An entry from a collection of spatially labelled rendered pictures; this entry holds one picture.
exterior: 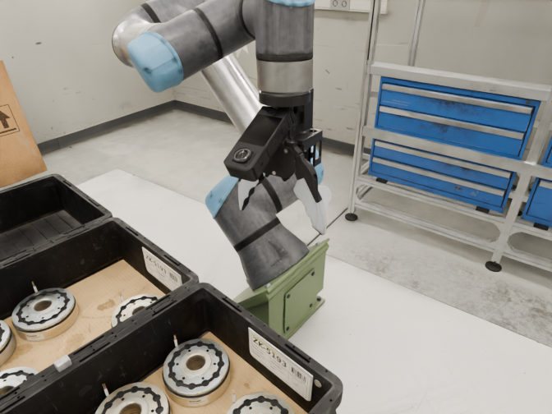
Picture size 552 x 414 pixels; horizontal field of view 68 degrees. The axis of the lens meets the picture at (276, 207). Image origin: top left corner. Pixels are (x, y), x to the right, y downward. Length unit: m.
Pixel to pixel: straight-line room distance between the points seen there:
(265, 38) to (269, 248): 0.44
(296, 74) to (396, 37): 2.59
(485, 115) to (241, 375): 1.73
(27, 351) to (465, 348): 0.84
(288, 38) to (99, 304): 0.61
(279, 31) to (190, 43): 0.13
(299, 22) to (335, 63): 2.80
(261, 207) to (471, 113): 1.48
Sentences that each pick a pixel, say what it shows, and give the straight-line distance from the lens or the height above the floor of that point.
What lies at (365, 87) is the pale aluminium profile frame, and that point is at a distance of 2.28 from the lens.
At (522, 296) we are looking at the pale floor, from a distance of 2.34.
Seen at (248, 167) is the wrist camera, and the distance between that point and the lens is 0.50.
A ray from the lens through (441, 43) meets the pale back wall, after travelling 3.02.
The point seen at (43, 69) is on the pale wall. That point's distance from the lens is 3.83.
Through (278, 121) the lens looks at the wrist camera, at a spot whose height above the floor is 1.22.
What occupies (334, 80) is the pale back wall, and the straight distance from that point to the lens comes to 3.36.
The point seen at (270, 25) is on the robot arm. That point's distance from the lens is 0.53.
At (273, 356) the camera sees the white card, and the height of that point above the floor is 0.90.
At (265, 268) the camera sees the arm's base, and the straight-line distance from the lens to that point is 0.82.
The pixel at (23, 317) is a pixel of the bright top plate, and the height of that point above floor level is 0.86.
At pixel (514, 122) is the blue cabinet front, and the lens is 2.13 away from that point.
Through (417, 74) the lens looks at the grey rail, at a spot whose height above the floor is 0.92.
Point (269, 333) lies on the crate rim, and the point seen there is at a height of 0.93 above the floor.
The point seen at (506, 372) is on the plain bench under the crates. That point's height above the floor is 0.70.
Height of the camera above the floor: 1.40
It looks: 32 degrees down
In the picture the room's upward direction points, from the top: straight up
